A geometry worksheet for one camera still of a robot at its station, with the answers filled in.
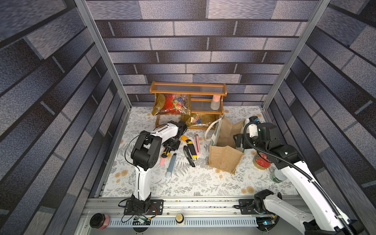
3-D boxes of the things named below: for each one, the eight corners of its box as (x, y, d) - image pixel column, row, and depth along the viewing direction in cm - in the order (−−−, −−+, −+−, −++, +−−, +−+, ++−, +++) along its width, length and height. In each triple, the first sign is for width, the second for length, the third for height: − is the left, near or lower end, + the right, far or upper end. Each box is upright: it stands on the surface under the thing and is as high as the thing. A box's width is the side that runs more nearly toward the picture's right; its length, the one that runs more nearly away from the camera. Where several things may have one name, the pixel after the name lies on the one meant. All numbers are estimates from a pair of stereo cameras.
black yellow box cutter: (189, 168, 89) (189, 167, 87) (182, 148, 98) (182, 146, 96) (195, 166, 90) (195, 165, 88) (187, 146, 99) (187, 145, 97)
